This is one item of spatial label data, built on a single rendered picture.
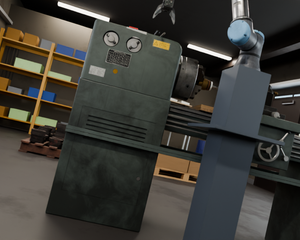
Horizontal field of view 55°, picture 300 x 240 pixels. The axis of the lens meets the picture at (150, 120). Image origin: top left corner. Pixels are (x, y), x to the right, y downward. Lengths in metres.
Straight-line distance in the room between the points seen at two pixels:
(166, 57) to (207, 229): 1.06
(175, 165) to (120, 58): 3.09
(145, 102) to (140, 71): 0.20
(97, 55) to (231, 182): 1.10
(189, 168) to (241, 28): 3.48
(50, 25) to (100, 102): 5.87
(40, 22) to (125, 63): 5.89
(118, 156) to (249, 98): 0.86
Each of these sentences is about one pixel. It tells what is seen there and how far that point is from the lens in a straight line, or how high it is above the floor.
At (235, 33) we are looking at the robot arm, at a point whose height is 1.25.
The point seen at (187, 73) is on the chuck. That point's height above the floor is 1.09.
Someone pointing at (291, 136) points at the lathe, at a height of 0.83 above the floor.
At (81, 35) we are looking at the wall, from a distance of 7.53.
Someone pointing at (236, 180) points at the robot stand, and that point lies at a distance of 1.65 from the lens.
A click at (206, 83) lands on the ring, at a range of 2.18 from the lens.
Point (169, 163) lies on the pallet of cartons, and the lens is 4.69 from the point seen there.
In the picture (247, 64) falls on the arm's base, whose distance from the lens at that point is 1.71.
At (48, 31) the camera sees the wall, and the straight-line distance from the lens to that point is 7.59.
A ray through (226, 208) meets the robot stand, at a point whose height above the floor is 0.34.
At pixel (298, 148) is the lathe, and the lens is 2.33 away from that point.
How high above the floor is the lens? 0.63
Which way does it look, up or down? 2 degrees up
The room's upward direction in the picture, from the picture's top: 14 degrees clockwise
